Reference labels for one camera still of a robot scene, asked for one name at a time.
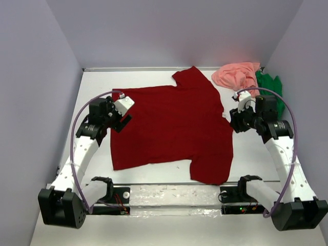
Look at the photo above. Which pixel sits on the pink crumpled t shirt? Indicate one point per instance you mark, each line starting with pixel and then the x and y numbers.
pixel 236 76

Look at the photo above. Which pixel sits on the dark red t shirt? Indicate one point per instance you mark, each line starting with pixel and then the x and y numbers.
pixel 181 122

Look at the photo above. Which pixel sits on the white front cover board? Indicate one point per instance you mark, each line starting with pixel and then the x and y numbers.
pixel 174 215

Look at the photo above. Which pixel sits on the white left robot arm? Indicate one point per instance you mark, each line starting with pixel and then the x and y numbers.
pixel 65 202

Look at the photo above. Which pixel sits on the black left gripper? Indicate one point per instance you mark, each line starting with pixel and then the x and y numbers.
pixel 118 126

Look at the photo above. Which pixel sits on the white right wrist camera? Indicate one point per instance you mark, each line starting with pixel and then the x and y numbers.
pixel 244 100

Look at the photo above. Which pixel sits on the aluminium front rail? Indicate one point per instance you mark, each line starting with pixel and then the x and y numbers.
pixel 176 184

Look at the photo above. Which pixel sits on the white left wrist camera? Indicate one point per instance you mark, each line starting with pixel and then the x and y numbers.
pixel 123 104

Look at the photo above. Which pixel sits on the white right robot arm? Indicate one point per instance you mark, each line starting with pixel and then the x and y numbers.
pixel 296 207

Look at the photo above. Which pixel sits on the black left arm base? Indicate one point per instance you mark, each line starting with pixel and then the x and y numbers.
pixel 118 204

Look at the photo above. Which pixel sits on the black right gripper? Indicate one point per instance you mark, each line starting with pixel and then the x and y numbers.
pixel 236 119

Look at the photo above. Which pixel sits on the green crumpled t shirt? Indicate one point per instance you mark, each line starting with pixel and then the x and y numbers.
pixel 273 84

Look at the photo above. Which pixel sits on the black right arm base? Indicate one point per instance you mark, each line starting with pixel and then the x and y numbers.
pixel 233 203

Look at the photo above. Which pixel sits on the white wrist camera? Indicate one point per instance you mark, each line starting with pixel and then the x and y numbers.
pixel 244 100
pixel 123 104

